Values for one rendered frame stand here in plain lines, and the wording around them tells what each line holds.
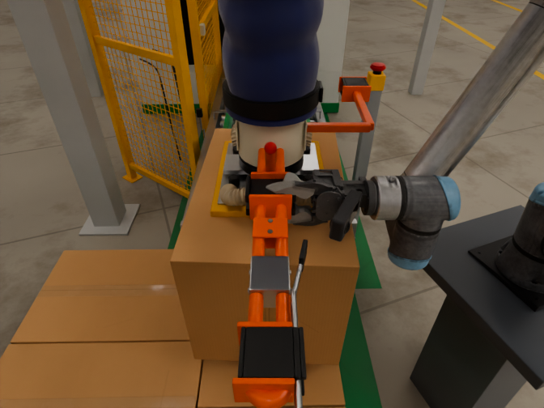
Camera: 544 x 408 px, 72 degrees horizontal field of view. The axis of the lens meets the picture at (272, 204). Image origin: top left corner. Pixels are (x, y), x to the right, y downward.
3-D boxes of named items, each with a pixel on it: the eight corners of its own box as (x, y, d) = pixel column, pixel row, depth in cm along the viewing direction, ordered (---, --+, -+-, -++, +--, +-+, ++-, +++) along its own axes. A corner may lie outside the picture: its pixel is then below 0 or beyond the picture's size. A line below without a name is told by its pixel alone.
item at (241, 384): (239, 341, 53) (236, 320, 50) (291, 341, 53) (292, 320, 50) (234, 402, 47) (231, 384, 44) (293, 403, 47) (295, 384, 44)
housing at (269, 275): (249, 273, 64) (248, 255, 61) (290, 274, 63) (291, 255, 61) (248, 308, 58) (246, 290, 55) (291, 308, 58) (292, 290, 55)
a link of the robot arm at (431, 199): (456, 232, 76) (472, 192, 70) (394, 232, 75) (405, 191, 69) (438, 205, 83) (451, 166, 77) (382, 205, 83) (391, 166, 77)
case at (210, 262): (224, 218, 151) (214, 127, 126) (325, 220, 149) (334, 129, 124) (193, 359, 104) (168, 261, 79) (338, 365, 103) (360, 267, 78)
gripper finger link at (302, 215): (269, 210, 82) (310, 202, 80) (269, 229, 77) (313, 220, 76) (265, 200, 80) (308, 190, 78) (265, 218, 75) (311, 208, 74)
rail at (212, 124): (227, 74, 344) (226, 52, 332) (233, 74, 344) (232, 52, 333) (187, 256, 162) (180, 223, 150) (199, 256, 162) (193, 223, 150)
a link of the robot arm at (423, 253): (419, 242, 92) (433, 201, 84) (432, 277, 82) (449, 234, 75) (380, 240, 92) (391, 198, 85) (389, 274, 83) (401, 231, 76)
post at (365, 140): (342, 231, 235) (367, 70, 173) (353, 231, 235) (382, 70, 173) (344, 239, 230) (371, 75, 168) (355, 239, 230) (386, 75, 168)
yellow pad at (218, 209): (224, 146, 117) (223, 131, 113) (257, 146, 117) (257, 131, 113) (210, 217, 90) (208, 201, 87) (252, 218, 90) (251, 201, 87)
